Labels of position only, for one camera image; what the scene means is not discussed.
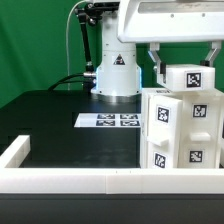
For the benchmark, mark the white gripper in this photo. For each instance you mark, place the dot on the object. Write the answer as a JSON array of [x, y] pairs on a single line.
[[164, 21]]

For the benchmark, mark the small white tagged block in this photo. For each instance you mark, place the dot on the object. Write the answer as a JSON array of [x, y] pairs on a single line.
[[187, 77]]

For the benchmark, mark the white cabinet body box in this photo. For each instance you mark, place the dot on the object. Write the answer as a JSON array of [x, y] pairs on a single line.
[[181, 129]]

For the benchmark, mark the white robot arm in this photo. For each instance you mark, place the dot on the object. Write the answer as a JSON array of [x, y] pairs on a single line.
[[118, 75]]

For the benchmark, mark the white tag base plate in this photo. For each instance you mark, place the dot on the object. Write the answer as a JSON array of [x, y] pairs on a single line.
[[108, 120]]

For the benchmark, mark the white U-shaped fence frame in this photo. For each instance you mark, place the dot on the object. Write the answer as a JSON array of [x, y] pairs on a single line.
[[16, 179]]

